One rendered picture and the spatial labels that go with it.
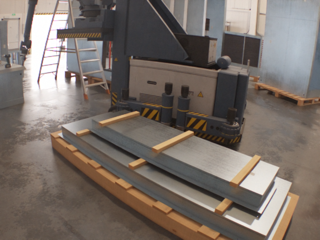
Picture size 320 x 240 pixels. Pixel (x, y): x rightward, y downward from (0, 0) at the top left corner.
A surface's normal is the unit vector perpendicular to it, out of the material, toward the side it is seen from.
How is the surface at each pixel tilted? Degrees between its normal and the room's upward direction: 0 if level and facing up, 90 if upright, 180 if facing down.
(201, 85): 90
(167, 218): 90
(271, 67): 90
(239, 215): 0
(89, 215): 0
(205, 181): 90
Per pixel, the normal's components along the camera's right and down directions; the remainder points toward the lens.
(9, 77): 0.79, 0.26
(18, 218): 0.07, -0.93
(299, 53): -0.88, 0.12
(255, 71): -0.56, 0.26
